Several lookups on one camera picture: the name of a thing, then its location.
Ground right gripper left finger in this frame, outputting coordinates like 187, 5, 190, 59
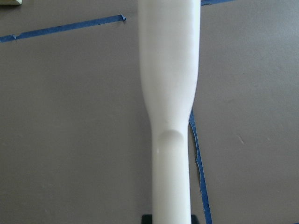
141, 214, 152, 224

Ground cream hand brush black bristles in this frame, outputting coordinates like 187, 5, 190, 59
138, 0, 200, 224

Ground bamboo cutting board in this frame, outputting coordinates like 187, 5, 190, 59
0, 0, 22, 6

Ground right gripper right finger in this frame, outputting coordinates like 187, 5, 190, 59
191, 214, 199, 224

